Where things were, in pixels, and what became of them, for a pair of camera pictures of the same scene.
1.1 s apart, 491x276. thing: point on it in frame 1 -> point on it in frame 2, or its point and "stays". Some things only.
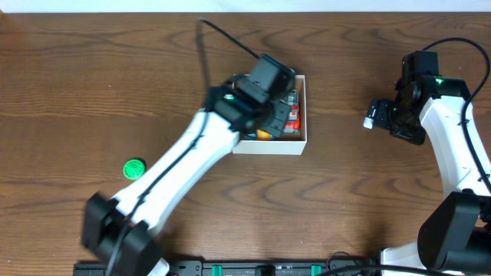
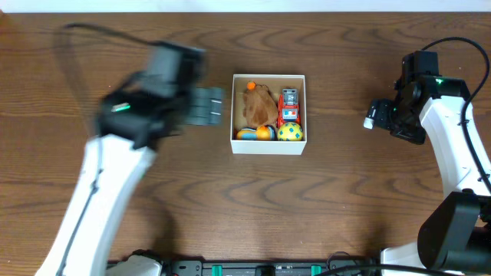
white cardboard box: (281, 146) stays
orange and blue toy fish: (261, 136) stays
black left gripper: (282, 116) -> (190, 106)
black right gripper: (377, 115) stays
